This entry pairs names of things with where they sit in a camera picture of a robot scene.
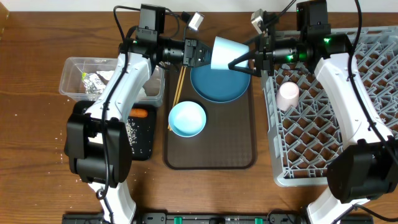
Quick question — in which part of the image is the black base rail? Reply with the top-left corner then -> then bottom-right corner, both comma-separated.
61,213 -> 374,224

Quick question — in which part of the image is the dark brown serving tray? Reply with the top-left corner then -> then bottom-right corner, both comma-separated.
163,68 -> 257,170

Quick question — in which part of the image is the orange carrot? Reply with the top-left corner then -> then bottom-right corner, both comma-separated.
129,108 -> 148,118

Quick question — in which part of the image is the black plastic tray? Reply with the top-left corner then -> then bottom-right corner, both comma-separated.
64,101 -> 157,166

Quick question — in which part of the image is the clear plastic bin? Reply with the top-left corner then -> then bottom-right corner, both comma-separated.
59,57 -> 165,107

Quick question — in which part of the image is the grey plastic dishwasher rack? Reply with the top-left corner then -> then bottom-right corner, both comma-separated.
261,26 -> 397,187

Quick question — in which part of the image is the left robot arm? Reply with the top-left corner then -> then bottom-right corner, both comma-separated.
64,4 -> 211,223

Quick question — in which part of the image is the dark blue round plate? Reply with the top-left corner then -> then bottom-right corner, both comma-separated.
190,65 -> 251,103

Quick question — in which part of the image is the pile of white rice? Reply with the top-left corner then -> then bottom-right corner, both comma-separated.
126,118 -> 137,154

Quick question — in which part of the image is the pink plastic cup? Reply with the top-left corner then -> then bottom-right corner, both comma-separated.
276,82 -> 299,111

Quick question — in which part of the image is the light blue bowl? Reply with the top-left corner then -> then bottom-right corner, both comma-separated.
168,101 -> 206,138

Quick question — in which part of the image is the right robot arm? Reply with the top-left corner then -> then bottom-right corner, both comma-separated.
228,1 -> 397,223

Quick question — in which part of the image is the foil and yellow snack wrapper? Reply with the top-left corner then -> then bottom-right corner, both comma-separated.
81,73 -> 106,95

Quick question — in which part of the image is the light blue plastic cup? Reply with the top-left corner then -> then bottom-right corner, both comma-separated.
210,37 -> 249,70

